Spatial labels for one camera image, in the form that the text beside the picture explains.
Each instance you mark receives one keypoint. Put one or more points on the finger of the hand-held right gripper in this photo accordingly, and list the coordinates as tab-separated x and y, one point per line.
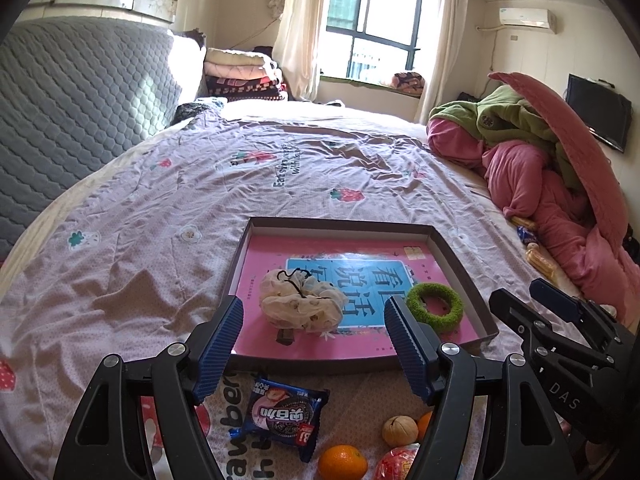
530	332
555	295

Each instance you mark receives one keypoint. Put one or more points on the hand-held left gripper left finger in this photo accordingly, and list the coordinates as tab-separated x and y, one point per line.
220	350

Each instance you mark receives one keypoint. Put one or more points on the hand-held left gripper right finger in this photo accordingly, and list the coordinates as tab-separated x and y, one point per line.
405	350

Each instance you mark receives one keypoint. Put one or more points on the orange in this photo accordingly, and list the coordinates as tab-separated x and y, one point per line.
426	427
342	462

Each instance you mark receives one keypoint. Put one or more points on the red white snack packet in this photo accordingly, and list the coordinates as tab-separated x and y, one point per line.
395	465

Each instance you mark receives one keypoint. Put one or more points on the grey cardboard tray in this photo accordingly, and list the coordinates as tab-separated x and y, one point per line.
340	225

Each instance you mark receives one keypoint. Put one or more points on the yellow biscuit packet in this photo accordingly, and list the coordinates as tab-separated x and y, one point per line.
540	260
525	221

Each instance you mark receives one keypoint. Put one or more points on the small blue snack packet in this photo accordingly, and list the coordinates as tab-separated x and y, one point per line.
525	235

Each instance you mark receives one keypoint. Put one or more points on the walnut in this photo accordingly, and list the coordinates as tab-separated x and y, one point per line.
400	430

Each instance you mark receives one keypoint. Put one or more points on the blue cookie packet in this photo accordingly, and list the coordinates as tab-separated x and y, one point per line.
285	415

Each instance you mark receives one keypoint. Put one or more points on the pink quilt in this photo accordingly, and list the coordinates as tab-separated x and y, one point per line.
530	180

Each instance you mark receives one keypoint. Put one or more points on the printed lilac bed sheet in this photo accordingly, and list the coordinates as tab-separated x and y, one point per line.
150	240

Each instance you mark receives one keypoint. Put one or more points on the black television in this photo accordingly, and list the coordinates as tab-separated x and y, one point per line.
600	110

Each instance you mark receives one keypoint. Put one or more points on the green blanket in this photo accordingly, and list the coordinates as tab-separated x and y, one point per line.
505	110

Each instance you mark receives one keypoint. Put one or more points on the dark cloth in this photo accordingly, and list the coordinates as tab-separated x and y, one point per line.
197	110

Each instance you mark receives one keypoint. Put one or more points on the folded patterned blanket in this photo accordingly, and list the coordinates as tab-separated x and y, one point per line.
407	81

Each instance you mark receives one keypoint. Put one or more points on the cream curtain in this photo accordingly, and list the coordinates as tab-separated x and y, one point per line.
445	50
305	35

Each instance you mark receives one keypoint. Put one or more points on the stack of folded blankets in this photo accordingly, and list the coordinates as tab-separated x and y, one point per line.
235	75

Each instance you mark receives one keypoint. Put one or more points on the white air conditioner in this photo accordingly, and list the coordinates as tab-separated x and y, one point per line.
527	19

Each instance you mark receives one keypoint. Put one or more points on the grey quilted headboard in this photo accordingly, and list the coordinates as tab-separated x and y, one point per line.
75	110

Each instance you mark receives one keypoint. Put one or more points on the dark framed window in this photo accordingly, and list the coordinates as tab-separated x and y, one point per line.
375	10

